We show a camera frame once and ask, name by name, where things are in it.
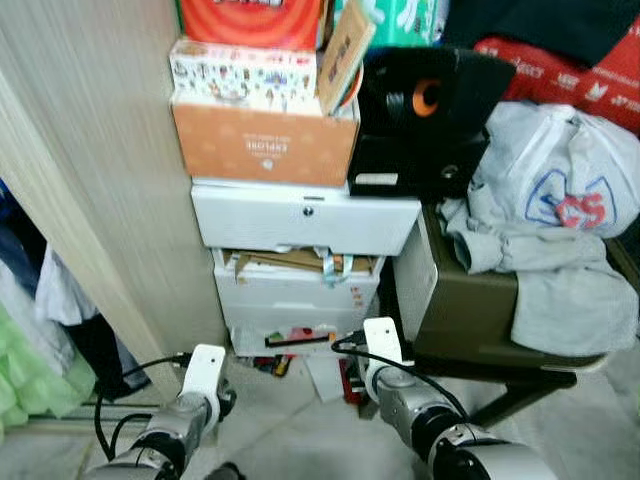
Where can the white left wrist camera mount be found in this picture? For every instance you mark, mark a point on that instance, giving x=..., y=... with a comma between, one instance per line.
x=205, y=370

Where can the brown cardboard book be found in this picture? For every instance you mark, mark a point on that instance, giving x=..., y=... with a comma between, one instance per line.
x=345, y=60

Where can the olive brown cushioned stool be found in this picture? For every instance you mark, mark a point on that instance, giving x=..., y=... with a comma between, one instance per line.
x=460, y=300

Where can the robot left leg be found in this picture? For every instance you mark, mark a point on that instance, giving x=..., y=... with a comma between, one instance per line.
x=225, y=472

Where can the orange cardboard box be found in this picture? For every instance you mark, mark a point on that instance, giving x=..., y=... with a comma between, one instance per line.
x=260, y=145

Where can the white cartoon printed box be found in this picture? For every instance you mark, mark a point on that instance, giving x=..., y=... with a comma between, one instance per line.
x=245, y=75

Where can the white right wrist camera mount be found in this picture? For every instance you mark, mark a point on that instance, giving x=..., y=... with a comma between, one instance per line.
x=383, y=340

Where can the white paper sheet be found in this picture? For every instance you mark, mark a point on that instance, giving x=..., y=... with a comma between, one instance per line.
x=325, y=378

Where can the black hanging garment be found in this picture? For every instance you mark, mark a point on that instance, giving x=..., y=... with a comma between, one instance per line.
x=105, y=355

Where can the green white tissue pack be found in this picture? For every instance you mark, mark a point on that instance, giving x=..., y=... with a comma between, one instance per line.
x=395, y=20

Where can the light green cloth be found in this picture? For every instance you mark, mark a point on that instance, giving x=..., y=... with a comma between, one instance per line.
x=25, y=380

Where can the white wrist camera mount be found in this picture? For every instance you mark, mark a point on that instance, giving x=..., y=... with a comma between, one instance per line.
x=383, y=340
x=205, y=370

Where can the red racket bag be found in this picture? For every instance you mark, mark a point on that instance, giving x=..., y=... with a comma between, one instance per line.
x=590, y=80

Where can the grey sweatshirt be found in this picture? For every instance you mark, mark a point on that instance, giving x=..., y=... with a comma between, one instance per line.
x=560, y=290

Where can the black floral garment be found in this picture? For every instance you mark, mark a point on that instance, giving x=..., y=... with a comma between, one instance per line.
x=540, y=25

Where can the red tissue box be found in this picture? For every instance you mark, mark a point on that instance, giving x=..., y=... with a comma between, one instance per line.
x=250, y=20

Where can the red and black tool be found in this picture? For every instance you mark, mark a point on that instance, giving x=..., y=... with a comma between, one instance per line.
x=300, y=335

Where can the dark blue hanging garment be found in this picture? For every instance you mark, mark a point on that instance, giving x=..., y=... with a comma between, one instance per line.
x=15, y=240

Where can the light wood wardrobe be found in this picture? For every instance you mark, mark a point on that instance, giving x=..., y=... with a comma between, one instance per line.
x=100, y=150

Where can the brown cardboard sheet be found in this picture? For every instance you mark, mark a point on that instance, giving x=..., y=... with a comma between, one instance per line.
x=300, y=262

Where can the white hanging garment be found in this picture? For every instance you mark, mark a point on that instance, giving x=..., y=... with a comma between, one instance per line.
x=65, y=290

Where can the white logo plastic bag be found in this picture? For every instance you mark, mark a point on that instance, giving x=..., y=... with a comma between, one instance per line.
x=560, y=170

